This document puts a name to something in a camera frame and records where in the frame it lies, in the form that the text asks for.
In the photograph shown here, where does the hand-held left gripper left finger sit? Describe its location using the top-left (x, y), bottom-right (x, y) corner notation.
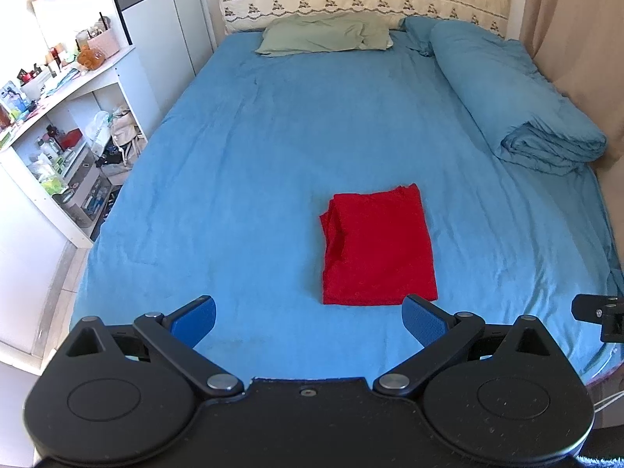
top-left (64, 295), bottom-right (245, 399)

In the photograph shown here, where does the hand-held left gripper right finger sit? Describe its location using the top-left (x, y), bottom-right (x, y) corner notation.
top-left (372, 294), bottom-right (562, 397)

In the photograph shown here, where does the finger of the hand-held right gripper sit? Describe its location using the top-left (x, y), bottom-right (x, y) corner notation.
top-left (571, 294), bottom-right (624, 343)

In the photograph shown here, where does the red knit garment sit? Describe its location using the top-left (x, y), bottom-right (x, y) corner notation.
top-left (320, 184), bottom-right (438, 305)

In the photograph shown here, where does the light blue fluffy cloth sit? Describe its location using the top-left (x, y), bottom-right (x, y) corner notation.
top-left (576, 454), bottom-right (624, 468)

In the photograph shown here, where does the bed with blue sheet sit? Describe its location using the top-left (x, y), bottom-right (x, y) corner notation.
top-left (68, 27), bottom-right (624, 386)

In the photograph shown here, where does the green packet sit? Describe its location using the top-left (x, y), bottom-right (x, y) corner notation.
top-left (41, 175), bottom-right (68, 197)

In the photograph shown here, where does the beige tote bag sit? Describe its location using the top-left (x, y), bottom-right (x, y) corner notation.
top-left (110, 106), bottom-right (143, 167)

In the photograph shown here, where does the white plastic bag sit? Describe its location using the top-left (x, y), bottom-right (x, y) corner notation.
top-left (85, 110), bottom-right (112, 143)

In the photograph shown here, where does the blue duvet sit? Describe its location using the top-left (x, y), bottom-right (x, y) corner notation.
top-left (402, 16), bottom-right (608, 176)

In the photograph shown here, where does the white shelf unit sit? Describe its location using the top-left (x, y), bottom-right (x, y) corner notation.
top-left (0, 45), bottom-right (163, 249)

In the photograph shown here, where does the brown plush toy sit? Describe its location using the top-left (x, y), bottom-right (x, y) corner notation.
top-left (77, 46), bottom-right (107, 71)

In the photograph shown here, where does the pink storage box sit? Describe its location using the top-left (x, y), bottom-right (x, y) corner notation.
top-left (87, 27), bottom-right (121, 58)

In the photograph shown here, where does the beige curtain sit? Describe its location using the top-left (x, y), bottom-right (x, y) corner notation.
top-left (518, 0), bottom-right (624, 172)

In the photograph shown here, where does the pale green pillow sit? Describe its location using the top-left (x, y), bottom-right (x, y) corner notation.
top-left (255, 12), bottom-right (395, 57)

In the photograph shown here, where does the white and grey wardrobe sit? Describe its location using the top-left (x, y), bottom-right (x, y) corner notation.
top-left (105, 0), bottom-right (216, 83)

